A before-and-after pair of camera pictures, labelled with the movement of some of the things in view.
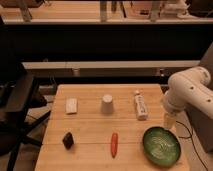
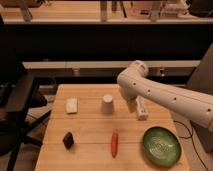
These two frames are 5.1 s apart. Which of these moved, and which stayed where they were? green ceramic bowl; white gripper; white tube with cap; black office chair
Moved: white gripper
Stayed: black office chair; white tube with cap; green ceramic bowl
